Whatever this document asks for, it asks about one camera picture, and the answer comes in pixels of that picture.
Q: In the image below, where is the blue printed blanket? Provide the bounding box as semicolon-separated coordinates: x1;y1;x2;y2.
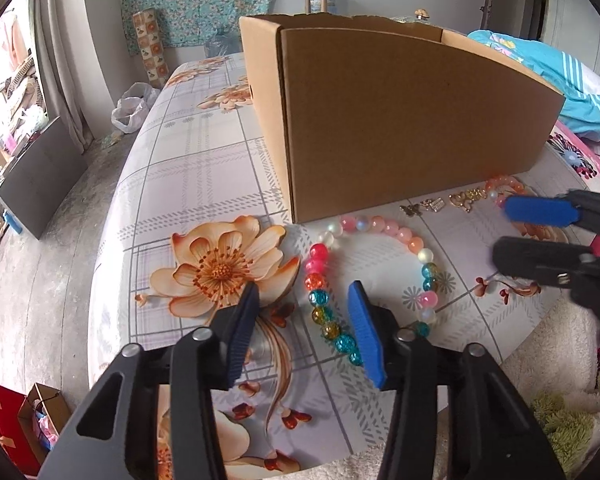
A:
467;30;600;140

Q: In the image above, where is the pink bead bracelet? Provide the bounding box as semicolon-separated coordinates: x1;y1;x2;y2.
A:
485;174;526;208

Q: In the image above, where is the white plastic bag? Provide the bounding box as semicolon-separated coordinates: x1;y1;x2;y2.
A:
111;81;161;135

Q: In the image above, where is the patterned rolled mat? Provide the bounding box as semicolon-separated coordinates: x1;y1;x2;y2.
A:
131;7;168;90

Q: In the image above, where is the green fluffy cushion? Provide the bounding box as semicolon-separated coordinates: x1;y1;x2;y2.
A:
530;392;600;480

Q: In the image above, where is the dark wooden door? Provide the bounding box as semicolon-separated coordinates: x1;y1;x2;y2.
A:
482;0;551;41

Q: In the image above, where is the brown cardboard box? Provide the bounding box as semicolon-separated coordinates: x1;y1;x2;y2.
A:
239;14;566;224

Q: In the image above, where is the gold chain charm cluster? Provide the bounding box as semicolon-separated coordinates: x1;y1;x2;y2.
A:
449;186;487;209

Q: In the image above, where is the brown paper bag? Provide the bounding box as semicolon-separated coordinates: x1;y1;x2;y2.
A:
17;382;72;453

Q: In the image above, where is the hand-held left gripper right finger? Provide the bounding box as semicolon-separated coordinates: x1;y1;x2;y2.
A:
346;281;568;480

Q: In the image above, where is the dark grey board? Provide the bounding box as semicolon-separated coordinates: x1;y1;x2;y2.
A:
0;116;90;240

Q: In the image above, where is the multicolour glass bead bracelet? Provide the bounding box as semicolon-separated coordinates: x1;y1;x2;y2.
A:
304;214;440;367

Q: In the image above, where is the grey curtain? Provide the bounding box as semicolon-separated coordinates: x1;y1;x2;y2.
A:
27;0;116;153

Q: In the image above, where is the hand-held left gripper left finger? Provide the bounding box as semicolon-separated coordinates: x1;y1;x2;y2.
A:
37;282;261;480

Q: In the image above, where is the blue plastic bag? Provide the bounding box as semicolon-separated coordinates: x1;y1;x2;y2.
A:
203;30;243;58

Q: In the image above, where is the teal floral hanging cloth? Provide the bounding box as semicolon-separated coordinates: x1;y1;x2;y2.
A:
121;0;293;53

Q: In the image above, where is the white fluffy rug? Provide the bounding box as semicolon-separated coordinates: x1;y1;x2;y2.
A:
290;300;600;480

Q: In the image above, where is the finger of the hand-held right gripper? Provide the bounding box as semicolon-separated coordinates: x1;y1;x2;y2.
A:
502;189;600;236
491;236;600;292

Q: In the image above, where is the red paper bag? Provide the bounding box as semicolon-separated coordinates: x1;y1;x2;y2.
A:
0;380;41;476

